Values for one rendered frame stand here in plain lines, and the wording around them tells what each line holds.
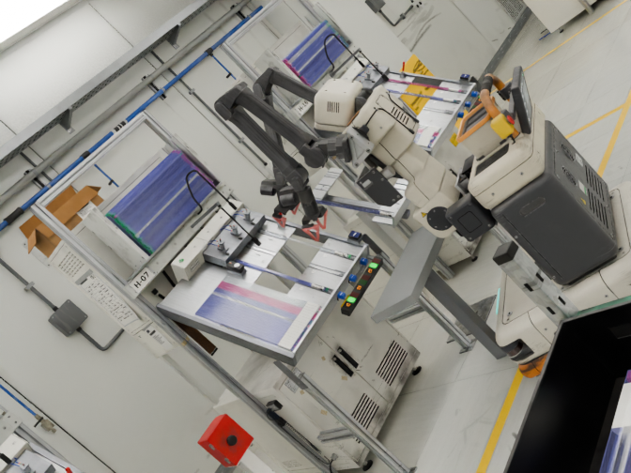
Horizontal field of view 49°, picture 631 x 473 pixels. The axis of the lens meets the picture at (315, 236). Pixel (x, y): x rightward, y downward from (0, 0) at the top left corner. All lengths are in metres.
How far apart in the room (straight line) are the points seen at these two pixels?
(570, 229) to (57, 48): 3.93
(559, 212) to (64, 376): 3.11
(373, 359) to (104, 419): 1.85
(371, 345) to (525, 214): 1.27
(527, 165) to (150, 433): 3.06
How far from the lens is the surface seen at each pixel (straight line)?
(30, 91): 5.14
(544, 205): 2.44
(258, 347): 2.89
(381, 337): 3.49
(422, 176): 2.61
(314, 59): 4.17
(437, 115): 3.98
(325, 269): 3.11
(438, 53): 7.56
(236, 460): 2.77
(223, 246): 3.21
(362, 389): 3.36
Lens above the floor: 1.48
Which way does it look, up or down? 10 degrees down
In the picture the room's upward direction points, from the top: 46 degrees counter-clockwise
